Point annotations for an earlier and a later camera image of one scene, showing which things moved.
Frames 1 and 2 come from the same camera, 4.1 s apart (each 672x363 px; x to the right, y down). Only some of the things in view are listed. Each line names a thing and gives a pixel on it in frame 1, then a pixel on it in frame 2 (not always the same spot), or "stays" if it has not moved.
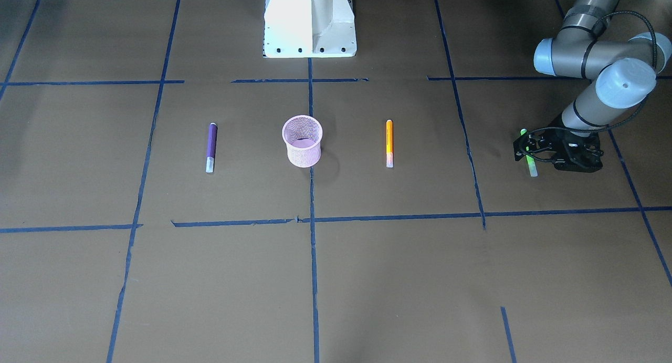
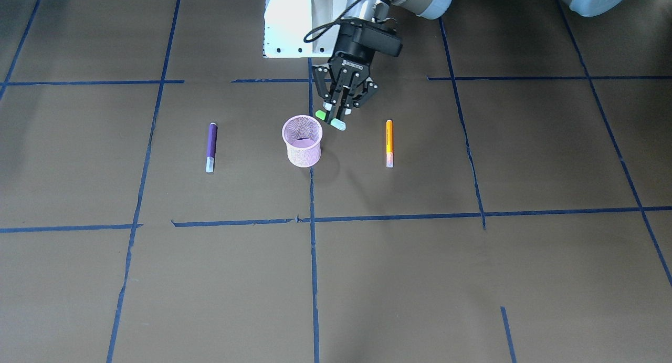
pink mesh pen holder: [303, 135] stays
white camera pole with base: [302, 21] stays
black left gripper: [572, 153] -> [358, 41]
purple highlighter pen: [211, 147] stays
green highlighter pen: [531, 161] -> [336, 123]
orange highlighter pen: [389, 143] stays
